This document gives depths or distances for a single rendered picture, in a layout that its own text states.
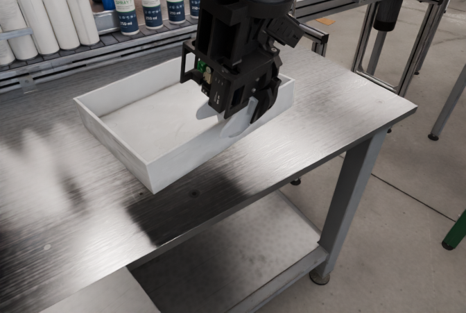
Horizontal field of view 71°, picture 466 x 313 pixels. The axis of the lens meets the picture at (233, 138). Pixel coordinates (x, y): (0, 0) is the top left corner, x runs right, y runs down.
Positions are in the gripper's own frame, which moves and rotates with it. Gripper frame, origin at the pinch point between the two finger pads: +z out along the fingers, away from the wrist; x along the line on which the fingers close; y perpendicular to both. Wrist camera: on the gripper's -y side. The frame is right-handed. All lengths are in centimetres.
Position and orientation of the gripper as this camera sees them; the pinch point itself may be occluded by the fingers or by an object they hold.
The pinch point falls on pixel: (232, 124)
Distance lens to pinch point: 45.1
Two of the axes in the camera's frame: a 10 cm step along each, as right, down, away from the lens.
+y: -6.7, 4.8, -5.7
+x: 7.2, 6.0, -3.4
